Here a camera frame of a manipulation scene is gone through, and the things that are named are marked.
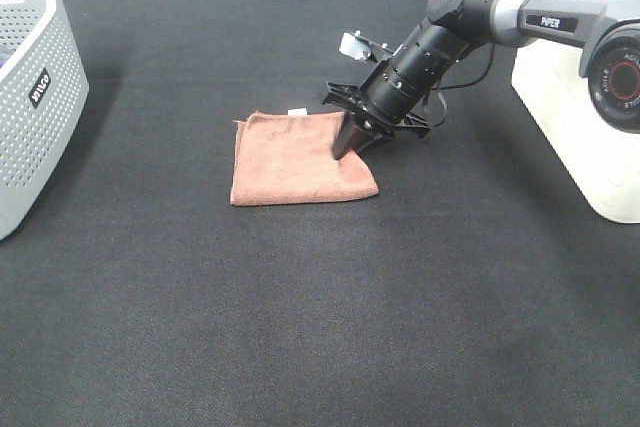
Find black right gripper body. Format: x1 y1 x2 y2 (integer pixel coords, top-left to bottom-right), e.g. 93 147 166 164
322 82 431 138

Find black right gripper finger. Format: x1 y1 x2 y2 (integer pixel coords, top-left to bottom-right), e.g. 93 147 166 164
352 132 395 154
331 112 371 161

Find brown towel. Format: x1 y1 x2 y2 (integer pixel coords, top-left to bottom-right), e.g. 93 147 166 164
230 111 379 206

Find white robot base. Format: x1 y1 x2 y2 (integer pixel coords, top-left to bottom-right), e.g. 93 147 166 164
511 40 639 224

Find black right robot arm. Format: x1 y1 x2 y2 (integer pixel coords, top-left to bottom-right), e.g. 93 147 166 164
324 0 639 160

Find black table mat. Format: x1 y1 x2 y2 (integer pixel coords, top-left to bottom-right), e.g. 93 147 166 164
1 0 639 426

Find grey perforated laundry basket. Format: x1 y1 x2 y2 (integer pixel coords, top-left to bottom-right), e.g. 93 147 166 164
1 0 89 237

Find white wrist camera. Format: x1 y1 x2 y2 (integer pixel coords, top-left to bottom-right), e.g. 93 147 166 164
339 30 394 63

